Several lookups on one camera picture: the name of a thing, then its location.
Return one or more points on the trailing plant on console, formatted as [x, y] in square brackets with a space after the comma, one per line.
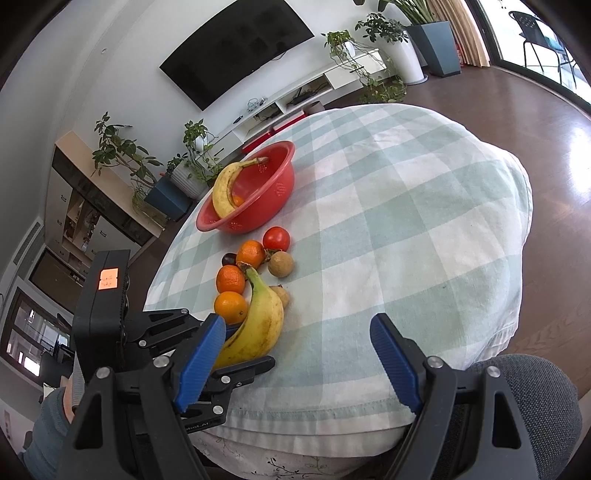
[378, 77]

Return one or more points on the white tv console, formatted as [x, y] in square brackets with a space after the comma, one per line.
[292, 99]

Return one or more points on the black balcony chair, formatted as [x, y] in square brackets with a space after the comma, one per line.
[533, 35]

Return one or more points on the plant in white tall pot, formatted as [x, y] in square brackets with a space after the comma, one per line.
[391, 37]

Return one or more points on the left hand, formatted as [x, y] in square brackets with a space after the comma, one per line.
[67, 399]

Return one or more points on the small brown fruit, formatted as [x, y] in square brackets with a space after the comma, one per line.
[282, 293]

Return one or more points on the black wall television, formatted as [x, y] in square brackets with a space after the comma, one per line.
[232, 45]

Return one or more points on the red plastic colander bowl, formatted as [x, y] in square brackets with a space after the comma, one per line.
[264, 189]

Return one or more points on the mandarin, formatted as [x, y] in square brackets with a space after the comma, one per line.
[230, 279]
[251, 252]

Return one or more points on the small plant on console left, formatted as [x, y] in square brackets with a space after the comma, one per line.
[198, 141]

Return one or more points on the large smooth orange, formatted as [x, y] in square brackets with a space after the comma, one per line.
[231, 306]

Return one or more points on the green white checkered tablecloth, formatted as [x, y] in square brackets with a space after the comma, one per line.
[395, 209]

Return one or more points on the red tomato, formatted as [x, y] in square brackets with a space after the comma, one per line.
[276, 239]

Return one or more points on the grey small bin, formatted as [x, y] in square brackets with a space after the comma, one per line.
[314, 108]

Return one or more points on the banana in bowl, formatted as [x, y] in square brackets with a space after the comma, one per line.
[221, 195]

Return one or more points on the left tree plant blue pot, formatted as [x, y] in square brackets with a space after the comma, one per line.
[155, 196]

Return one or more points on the grey round chair cushion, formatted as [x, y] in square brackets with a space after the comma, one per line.
[548, 402]

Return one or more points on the red storage box right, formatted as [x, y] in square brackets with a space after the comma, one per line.
[293, 119]

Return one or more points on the beige curtain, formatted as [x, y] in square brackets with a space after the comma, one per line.
[468, 38]

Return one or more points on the red storage box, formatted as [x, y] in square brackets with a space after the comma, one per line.
[293, 119]
[255, 142]

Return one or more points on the mandarin upper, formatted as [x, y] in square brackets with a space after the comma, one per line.
[251, 252]

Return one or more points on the tall plant dark blue pot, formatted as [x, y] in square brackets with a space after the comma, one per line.
[433, 38]

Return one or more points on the brown round kiwi fruit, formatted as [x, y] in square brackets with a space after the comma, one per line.
[281, 264]

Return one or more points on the orange fruit inside bowl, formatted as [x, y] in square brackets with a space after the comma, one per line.
[237, 200]

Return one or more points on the wooden display cabinet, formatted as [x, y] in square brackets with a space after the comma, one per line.
[87, 212]

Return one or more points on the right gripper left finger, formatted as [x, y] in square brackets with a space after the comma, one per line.
[128, 423]

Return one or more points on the mandarin middle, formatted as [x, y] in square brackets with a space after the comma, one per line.
[230, 279]

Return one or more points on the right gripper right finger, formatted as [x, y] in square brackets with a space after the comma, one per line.
[467, 424]

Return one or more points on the large yellow banana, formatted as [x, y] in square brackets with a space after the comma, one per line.
[262, 326]

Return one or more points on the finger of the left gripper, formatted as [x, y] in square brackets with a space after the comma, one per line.
[158, 331]
[211, 407]

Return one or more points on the red storage box left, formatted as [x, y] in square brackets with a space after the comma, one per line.
[255, 142]

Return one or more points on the dark purple plum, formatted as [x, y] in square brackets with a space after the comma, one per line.
[228, 259]

